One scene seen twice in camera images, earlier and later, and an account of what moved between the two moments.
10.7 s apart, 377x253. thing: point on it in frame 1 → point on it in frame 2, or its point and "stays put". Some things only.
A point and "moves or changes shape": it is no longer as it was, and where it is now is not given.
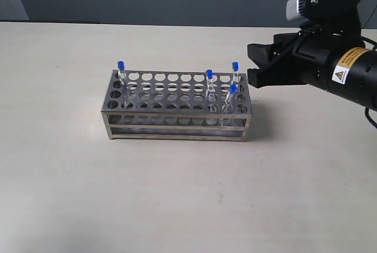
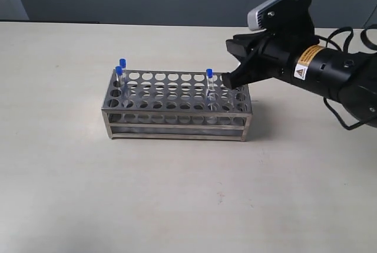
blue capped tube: x=235 y=76 moves or changes shape
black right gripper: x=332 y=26 → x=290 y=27
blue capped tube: x=210 y=91 stays put
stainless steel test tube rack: x=177 y=105 stays put
